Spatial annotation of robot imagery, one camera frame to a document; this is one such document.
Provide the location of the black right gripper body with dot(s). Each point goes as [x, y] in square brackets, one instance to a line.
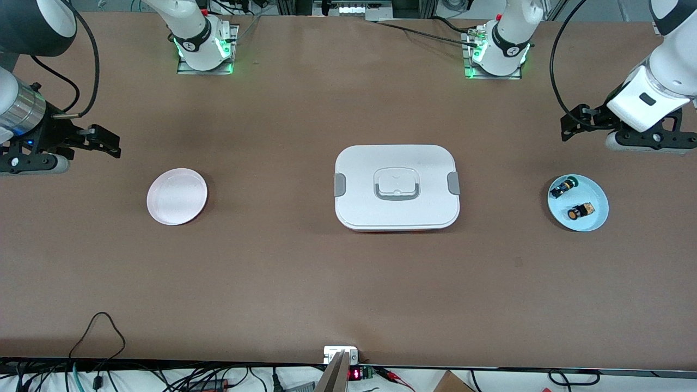
[53, 132]

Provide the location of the orange push-button switch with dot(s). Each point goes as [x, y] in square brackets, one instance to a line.
[585, 210]

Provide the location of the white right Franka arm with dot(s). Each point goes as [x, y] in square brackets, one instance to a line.
[199, 38]

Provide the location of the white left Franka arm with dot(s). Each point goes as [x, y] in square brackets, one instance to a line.
[509, 43]

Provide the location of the white lunch box grey latches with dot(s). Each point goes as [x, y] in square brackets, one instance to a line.
[397, 212]

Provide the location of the blue black small part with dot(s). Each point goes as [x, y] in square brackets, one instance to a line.
[563, 188]

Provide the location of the light blue round plate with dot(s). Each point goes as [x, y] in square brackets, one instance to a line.
[593, 190]

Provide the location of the pink round plate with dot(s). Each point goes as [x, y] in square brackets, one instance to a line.
[177, 198]

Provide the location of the brown cardboard piece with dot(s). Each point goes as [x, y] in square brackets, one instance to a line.
[452, 384]

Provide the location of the red clip leads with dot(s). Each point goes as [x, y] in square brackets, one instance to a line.
[395, 377]

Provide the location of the grey flat bar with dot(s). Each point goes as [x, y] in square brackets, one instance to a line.
[333, 378]

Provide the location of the red digit display module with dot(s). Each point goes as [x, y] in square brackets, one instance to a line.
[355, 374]

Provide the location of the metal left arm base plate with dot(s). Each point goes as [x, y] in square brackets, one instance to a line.
[493, 77]

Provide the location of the white metal bracket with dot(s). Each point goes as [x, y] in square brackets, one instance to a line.
[333, 353]

